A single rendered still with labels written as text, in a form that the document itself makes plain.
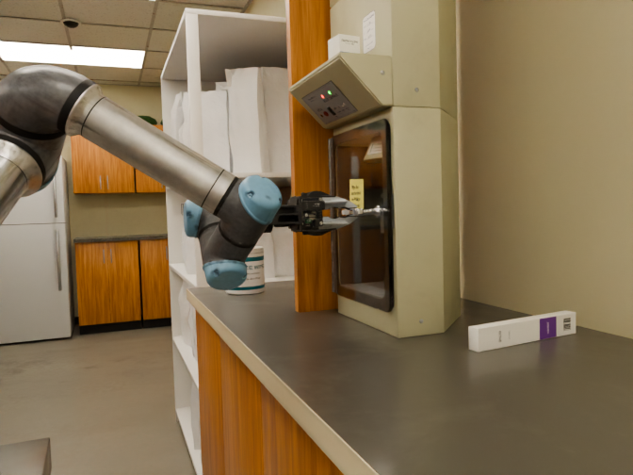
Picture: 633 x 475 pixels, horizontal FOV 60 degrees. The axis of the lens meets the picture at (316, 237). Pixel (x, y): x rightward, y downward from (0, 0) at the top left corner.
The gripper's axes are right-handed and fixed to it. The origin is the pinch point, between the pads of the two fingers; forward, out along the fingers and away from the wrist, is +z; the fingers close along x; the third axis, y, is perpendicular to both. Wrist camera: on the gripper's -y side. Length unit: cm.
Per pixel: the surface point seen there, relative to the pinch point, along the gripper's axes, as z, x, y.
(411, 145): 9.3, 13.2, 10.8
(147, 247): -16, -33, -490
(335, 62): -5.7, 29.6, 8.2
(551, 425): 0, -26, 58
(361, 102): 1.1, 22.7, 4.9
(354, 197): 4.0, 3.3, -6.2
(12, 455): -60, -26, 40
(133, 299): -32, -86, -490
